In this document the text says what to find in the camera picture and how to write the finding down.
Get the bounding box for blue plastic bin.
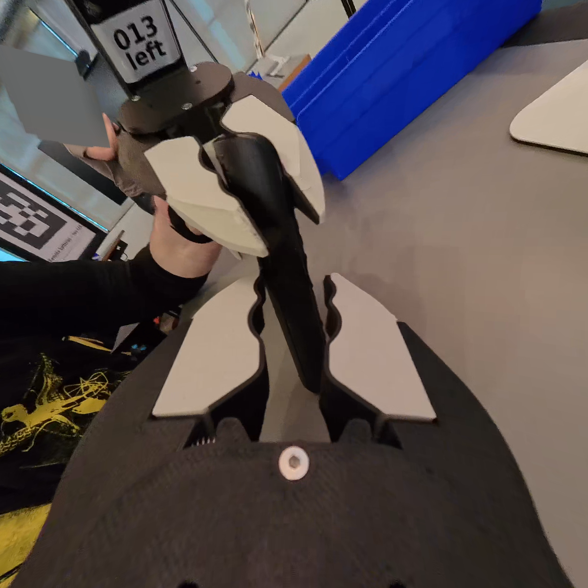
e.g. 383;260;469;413
281;0;544;181

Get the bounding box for person's left forearm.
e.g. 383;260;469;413
0;246;209;341

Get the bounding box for black remote control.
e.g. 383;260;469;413
213;133;328;393

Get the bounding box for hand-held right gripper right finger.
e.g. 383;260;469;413
319;273;437;443

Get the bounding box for black framed instruction sign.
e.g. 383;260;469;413
0;163;108;262

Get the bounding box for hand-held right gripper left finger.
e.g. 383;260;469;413
152;275;269;443

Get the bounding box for grey desk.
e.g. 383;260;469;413
175;39;588;588

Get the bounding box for yellow black patterned pants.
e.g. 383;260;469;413
0;335;134;588

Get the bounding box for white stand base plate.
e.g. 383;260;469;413
509;60;588;157

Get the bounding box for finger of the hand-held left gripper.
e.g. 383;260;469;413
145;136;270;258
220;94;327;226

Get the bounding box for person's left hand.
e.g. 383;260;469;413
64;114;222;279

